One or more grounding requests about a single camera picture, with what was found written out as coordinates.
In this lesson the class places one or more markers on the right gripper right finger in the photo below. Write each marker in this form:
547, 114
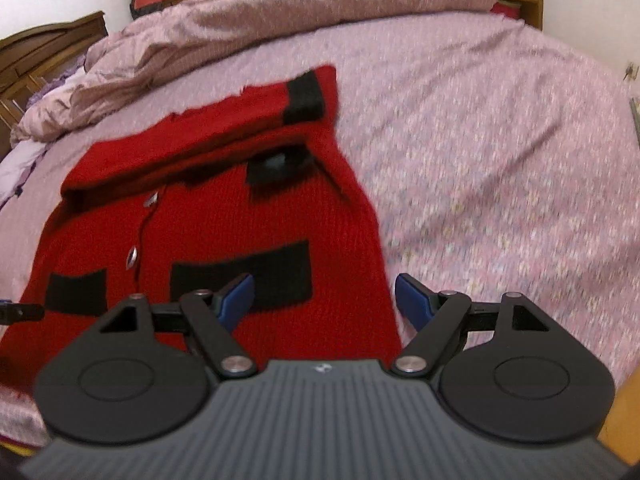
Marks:
505, 369

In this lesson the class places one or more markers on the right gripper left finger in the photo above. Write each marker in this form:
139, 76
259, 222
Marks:
143, 370

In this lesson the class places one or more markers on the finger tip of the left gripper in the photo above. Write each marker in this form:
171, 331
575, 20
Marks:
12, 312

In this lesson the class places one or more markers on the red knitted sweater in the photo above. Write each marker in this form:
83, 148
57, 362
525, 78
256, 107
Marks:
252, 184

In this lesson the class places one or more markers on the white purple pillow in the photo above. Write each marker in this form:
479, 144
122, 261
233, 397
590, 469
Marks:
19, 164

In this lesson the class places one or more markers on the wooden headboard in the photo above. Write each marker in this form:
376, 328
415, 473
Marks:
34, 57

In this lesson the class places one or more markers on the pink rolled duvet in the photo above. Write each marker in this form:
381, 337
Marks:
280, 15

